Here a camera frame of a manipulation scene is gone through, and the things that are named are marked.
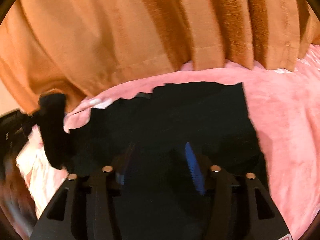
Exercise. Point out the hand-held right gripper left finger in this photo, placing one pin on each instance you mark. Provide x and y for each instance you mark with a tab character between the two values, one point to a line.
125	166

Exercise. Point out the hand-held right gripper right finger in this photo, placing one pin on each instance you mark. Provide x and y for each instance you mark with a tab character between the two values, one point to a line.
193	170

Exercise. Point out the black garment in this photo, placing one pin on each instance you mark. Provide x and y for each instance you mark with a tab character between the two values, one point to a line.
175	120

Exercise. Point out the pink blanket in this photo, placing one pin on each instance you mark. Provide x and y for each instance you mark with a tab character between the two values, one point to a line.
282	120

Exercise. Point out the orange curtain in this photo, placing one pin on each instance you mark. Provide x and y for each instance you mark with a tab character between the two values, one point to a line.
120	30

